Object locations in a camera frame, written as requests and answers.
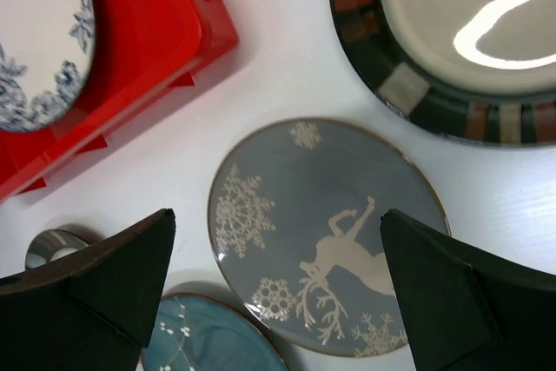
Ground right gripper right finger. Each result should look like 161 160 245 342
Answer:
381 209 555 370

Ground large teal plate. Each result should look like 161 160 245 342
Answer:
140 293 288 371

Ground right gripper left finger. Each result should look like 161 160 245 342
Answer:
1 209 175 371

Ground grey reindeer plate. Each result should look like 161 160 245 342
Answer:
208 118 450 358

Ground blue floral plate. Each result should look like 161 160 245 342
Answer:
1 0 96 132

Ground striped rim plate right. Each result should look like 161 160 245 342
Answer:
330 0 555 147

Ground striped rim plate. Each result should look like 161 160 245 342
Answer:
24 229 89 270
330 0 555 147

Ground striped rim plate left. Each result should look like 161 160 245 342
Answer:
24 229 89 270

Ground red plastic bin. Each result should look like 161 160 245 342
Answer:
1 0 238 198

